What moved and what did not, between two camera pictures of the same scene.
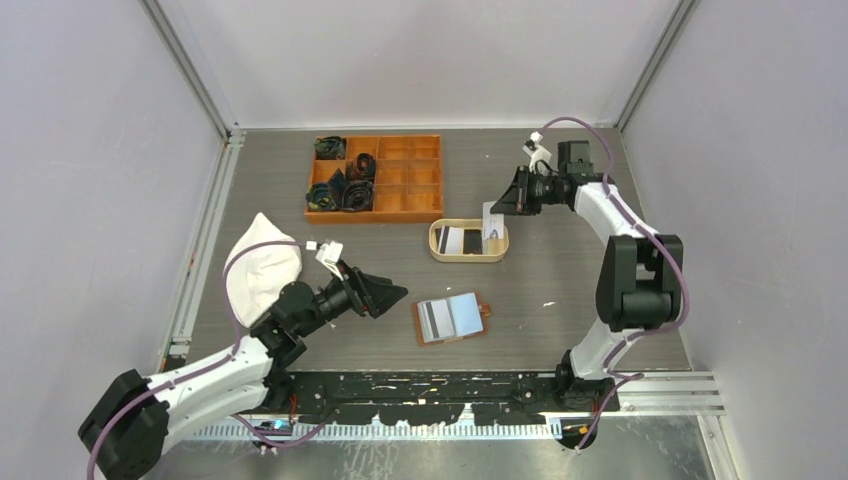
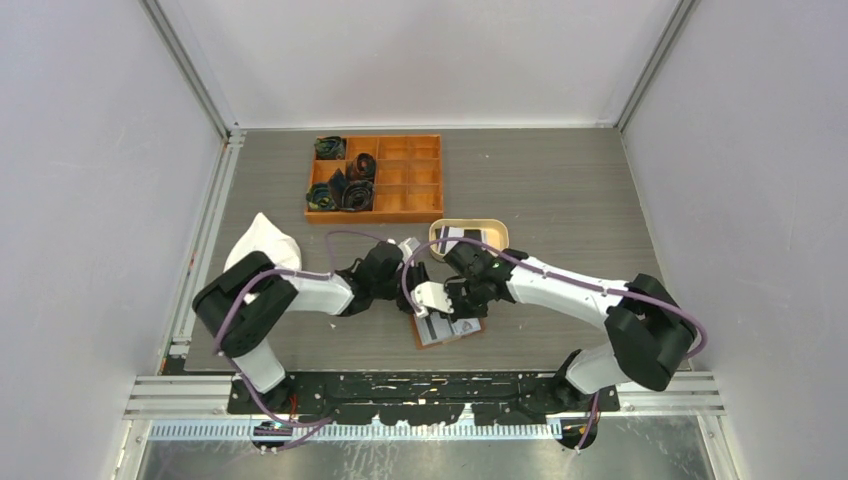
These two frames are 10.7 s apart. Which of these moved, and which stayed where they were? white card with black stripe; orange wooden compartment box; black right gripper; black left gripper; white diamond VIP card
Moved: black left gripper; white diamond VIP card; black right gripper
Stayed: white card with black stripe; orange wooden compartment box
